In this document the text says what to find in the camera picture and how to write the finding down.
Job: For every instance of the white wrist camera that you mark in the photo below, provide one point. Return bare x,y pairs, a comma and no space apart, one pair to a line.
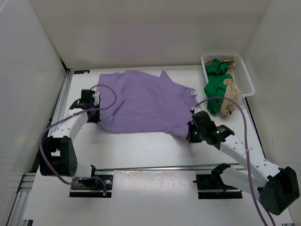
97,99
196,109

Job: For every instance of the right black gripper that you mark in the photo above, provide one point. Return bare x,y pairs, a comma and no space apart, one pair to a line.
190,137

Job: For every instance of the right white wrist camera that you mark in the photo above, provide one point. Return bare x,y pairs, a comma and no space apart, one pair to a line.
196,109

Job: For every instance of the beige t shirt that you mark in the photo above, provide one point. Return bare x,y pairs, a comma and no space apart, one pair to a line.
232,94

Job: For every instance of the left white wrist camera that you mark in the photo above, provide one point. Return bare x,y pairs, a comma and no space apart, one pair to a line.
97,99

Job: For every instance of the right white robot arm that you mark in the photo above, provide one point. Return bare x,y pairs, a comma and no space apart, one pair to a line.
276,188

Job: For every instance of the green t shirt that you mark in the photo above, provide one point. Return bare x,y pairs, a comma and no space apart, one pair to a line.
217,71

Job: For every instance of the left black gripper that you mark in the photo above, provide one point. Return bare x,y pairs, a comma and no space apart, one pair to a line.
96,119

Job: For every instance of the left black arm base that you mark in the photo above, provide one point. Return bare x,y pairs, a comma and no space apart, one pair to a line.
100,187

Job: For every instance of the purple t shirt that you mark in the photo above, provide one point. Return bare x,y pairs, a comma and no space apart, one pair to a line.
136,102

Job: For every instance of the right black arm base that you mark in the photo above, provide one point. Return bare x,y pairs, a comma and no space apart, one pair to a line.
211,187

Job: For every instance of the aluminium frame rail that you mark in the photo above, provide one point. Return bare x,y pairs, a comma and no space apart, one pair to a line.
24,183

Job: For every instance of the dark table label sticker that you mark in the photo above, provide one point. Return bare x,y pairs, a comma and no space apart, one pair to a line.
81,72

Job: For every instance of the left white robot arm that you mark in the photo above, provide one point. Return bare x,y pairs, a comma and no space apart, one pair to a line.
58,154

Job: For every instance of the white plastic basket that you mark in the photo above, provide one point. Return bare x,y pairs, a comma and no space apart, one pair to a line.
243,80

